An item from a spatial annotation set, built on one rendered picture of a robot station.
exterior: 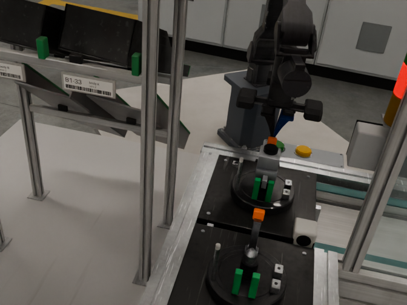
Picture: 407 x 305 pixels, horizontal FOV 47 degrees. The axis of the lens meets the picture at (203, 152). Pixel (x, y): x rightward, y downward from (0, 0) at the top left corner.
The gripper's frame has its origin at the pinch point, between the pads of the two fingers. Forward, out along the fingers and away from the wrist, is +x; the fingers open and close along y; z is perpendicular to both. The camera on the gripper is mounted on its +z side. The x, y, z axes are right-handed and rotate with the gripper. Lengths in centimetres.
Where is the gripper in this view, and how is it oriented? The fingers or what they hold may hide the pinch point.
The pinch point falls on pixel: (275, 124)
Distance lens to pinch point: 107.2
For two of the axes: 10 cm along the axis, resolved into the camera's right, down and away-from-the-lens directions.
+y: -9.7, -1.9, 1.3
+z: 2.2, -5.4, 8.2
